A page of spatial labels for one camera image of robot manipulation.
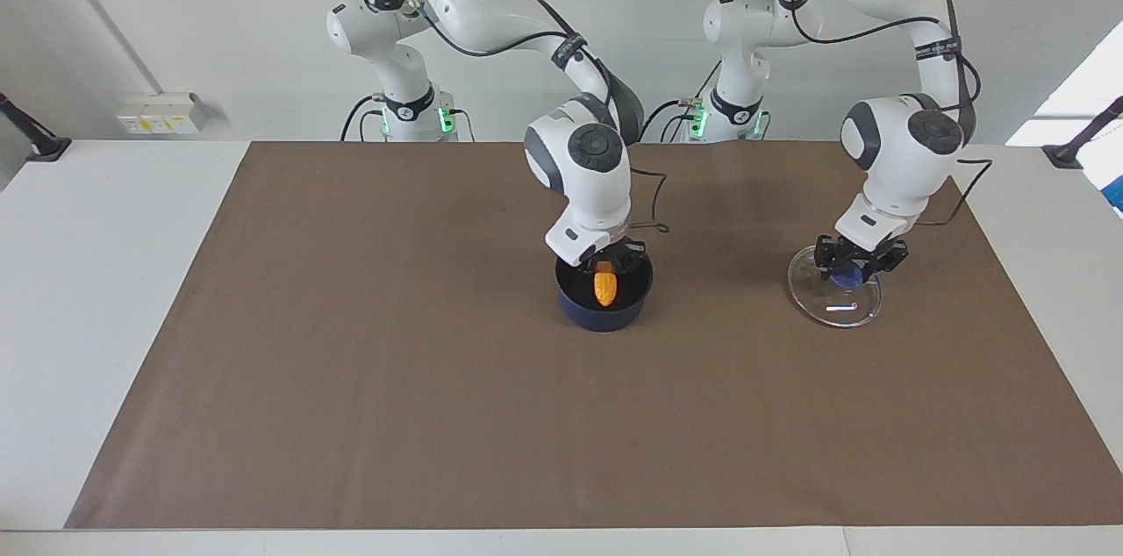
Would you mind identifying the black clamp stand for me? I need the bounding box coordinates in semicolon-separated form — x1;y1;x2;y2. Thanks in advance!
1042;96;1123;170
0;91;73;164

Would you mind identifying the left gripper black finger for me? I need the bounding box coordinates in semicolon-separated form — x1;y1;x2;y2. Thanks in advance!
812;233;859;283
863;239;910;278

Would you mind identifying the dark pot with purple handle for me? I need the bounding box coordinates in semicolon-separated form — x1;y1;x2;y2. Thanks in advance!
554;251;655;333

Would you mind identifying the grey wall conduit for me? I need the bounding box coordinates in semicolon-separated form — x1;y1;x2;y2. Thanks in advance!
33;0;164;97

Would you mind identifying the brown table mat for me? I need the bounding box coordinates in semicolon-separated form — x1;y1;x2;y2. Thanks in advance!
64;141;1123;531

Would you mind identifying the glass lid with purple knob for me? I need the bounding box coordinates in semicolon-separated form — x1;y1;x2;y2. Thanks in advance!
787;245;884;330

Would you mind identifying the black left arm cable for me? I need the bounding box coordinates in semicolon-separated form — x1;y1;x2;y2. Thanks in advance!
783;0;995;229

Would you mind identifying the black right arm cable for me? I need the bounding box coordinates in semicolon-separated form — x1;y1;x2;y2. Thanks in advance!
386;0;673;235

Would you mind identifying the white wall socket box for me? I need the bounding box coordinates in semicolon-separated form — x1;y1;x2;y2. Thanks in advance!
117;93;209;137

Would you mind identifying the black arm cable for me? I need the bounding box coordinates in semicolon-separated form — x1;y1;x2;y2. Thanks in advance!
783;0;995;229
386;0;673;235

